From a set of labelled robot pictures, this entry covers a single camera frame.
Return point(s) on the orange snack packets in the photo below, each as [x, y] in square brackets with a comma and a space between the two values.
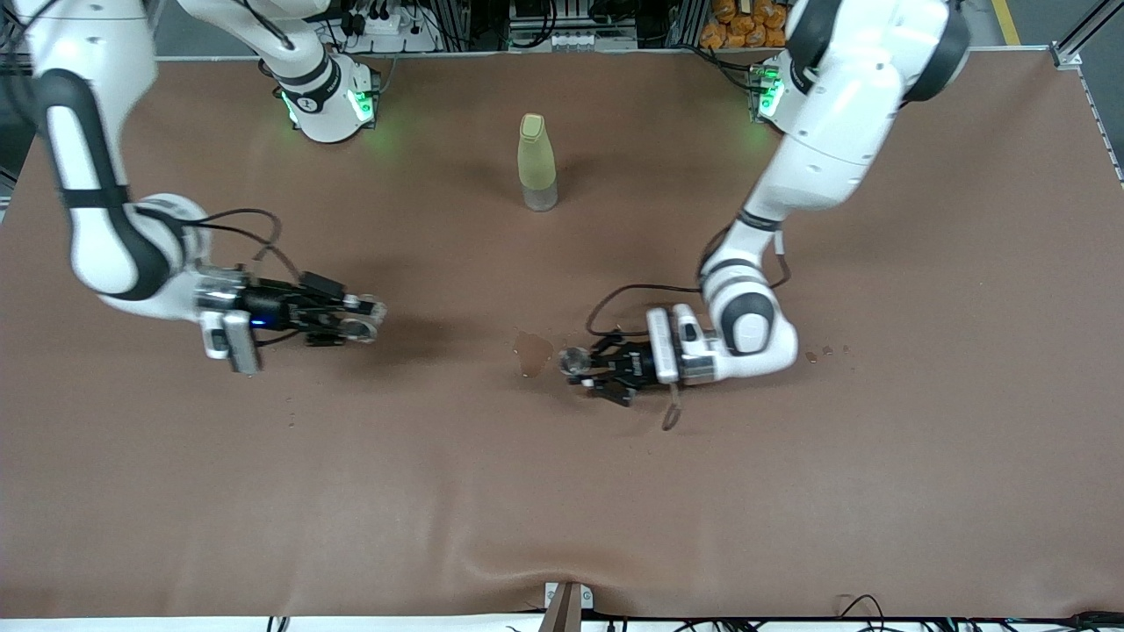
[746, 31]

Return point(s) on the white power strip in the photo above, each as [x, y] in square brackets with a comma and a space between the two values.
[386, 26]

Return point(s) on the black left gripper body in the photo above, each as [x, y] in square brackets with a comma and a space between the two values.
[634, 362]

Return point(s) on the aluminium frame post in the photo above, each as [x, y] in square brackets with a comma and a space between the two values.
[1084, 31]

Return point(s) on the white electrical device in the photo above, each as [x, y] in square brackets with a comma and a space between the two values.
[571, 39]

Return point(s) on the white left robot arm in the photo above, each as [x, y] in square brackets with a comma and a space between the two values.
[843, 114]

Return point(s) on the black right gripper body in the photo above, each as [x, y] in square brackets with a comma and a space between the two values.
[274, 308]

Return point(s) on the brown table cover mat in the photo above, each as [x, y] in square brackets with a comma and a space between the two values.
[562, 483]

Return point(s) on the large liquid puddle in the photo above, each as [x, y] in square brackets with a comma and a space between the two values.
[531, 351]

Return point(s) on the metal jigger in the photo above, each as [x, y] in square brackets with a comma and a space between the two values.
[575, 360]

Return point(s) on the yellow-green plastic bottle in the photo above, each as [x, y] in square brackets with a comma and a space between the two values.
[536, 158]

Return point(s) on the metal table edge bracket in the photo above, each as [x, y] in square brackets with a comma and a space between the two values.
[566, 610]

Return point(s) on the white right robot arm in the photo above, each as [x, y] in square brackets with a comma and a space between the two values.
[97, 237]

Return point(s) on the clear glass beaker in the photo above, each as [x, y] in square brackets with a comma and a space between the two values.
[373, 320]

